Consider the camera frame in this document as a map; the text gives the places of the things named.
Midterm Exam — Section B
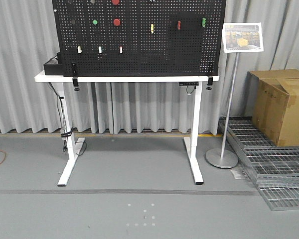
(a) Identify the lower red push button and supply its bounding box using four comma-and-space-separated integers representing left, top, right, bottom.
113, 18, 121, 26

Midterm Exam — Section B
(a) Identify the red push button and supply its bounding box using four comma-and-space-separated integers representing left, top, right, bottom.
112, 0, 120, 5
113, 18, 121, 26

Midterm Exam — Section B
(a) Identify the upper red push button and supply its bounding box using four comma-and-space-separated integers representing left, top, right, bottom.
112, 0, 120, 5

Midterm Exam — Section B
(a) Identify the table height control panel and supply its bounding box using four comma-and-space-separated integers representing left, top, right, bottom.
178, 82, 199, 87

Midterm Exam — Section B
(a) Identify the white height-adjustable table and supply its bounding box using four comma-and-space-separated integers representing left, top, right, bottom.
34, 71, 220, 187

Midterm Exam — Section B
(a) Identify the right black table clamp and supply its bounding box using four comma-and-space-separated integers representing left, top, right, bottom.
206, 62, 214, 90

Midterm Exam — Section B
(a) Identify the black table clamp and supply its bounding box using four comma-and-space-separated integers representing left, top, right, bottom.
71, 62, 81, 92
206, 62, 214, 90

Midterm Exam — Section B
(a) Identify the left black table clamp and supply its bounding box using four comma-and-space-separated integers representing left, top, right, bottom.
71, 62, 81, 92

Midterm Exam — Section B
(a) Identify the black perforated pegboard panel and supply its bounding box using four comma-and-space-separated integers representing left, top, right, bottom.
52, 0, 226, 77

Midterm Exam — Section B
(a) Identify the black box on table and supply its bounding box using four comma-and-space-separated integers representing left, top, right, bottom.
43, 52, 63, 75

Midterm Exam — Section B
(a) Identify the sign stand with photo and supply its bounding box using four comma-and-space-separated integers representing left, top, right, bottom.
205, 22, 264, 169

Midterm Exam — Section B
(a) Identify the large cardboard box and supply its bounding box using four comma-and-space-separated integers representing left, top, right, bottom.
248, 69, 299, 147

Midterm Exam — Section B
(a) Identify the steel floor grating stack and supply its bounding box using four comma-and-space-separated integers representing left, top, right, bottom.
227, 117, 299, 211

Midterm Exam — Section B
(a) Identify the grey curtain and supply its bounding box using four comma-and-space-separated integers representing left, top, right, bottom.
0, 0, 299, 133

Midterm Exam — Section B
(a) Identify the black cable bundle table leg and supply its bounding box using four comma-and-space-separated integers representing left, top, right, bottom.
47, 82, 73, 152

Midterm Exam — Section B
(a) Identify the yellow toggle switch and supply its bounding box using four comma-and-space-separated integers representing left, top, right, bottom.
150, 23, 154, 34

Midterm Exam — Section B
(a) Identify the yellow rocker switch lower row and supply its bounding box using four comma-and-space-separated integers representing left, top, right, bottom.
77, 46, 82, 54

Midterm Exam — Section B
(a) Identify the red toggle switch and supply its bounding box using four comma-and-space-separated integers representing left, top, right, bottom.
177, 20, 181, 30

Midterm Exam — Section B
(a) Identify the green toggle switch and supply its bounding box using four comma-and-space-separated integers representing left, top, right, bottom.
201, 17, 206, 27

